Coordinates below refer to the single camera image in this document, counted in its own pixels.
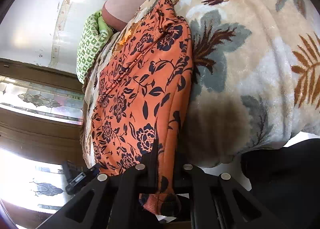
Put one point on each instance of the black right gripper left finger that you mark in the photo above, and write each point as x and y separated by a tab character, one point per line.
112	202

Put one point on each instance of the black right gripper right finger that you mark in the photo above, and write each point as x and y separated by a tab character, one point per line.
220	201

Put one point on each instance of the orange black floral garment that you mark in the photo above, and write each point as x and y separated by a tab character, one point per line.
142	101

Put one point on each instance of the green white patterned pillow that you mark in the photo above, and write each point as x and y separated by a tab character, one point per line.
95	35

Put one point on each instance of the beige leaf pattern blanket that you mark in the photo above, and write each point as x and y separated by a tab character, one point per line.
257	76

